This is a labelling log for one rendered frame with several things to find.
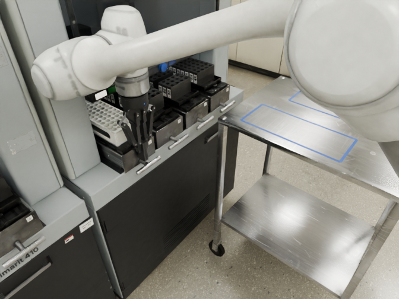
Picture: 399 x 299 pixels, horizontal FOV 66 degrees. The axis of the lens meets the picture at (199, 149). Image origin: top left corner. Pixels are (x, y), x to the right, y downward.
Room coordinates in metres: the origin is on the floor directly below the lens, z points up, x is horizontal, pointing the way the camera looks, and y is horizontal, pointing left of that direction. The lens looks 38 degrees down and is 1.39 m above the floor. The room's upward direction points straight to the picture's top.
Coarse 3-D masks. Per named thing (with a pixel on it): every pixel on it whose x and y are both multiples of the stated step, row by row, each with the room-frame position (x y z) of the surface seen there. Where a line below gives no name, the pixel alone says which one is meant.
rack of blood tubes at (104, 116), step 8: (88, 104) 0.91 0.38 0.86; (96, 104) 0.92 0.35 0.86; (104, 104) 0.92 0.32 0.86; (88, 112) 0.87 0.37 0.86; (96, 112) 0.86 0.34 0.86; (104, 112) 0.86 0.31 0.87; (112, 112) 0.86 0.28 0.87; (120, 112) 0.86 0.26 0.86; (96, 120) 0.81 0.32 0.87; (104, 120) 0.81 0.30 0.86; (112, 120) 0.81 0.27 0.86; (128, 120) 0.81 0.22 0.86; (96, 128) 0.85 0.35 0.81; (104, 128) 0.77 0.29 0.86; (112, 128) 0.77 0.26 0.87; (120, 128) 0.77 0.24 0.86; (104, 136) 0.78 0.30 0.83; (112, 136) 0.75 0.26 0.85; (120, 136) 0.75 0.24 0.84; (120, 144) 0.75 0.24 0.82
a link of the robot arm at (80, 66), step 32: (256, 0) 0.54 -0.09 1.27; (288, 0) 0.49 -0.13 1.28; (160, 32) 0.55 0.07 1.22; (192, 32) 0.54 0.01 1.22; (224, 32) 0.54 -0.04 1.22; (256, 32) 0.52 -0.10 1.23; (64, 64) 0.56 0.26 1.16; (96, 64) 0.55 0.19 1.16; (128, 64) 0.53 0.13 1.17; (64, 96) 0.54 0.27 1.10
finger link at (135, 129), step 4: (136, 116) 0.72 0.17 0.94; (136, 120) 0.72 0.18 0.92; (132, 124) 0.73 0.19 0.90; (136, 124) 0.72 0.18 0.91; (132, 128) 0.74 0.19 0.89; (136, 128) 0.73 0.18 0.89; (132, 132) 0.74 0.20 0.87; (136, 132) 0.73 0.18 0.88; (136, 136) 0.73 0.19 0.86; (140, 136) 0.73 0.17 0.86; (136, 140) 0.73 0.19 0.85; (140, 140) 0.73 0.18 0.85; (140, 144) 0.73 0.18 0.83
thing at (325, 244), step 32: (256, 96) 1.05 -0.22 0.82; (288, 96) 1.05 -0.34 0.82; (224, 128) 0.89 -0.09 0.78; (256, 128) 0.83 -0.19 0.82; (288, 128) 0.83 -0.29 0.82; (320, 128) 0.83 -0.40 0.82; (224, 160) 0.90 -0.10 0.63; (320, 160) 0.67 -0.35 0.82; (352, 160) 0.67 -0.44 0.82; (384, 160) 0.67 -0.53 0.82; (256, 192) 1.06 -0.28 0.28; (288, 192) 1.06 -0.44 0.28; (384, 192) 0.55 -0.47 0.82; (256, 224) 0.87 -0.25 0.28; (288, 224) 0.87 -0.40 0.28; (320, 224) 0.87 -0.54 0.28; (352, 224) 0.87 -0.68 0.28; (384, 224) 0.53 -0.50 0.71; (288, 256) 0.71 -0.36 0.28; (320, 256) 0.71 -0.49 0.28; (352, 256) 0.71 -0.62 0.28; (352, 288) 0.52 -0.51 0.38
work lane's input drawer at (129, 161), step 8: (96, 136) 0.79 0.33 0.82; (152, 136) 0.81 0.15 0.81; (104, 144) 0.77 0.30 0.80; (112, 144) 0.75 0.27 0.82; (128, 144) 0.75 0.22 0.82; (152, 144) 0.80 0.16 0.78; (104, 152) 0.76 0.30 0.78; (112, 152) 0.73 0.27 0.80; (120, 152) 0.72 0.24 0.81; (128, 152) 0.73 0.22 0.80; (136, 152) 0.75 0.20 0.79; (152, 152) 0.80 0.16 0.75; (112, 160) 0.74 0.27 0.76; (120, 160) 0.71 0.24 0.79; (128, 160) 0.72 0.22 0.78; (136, 160) 0.74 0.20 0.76; (152, 160) 0.75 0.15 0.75; (128, 168) 0.72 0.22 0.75; (144, 168) 0.71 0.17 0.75
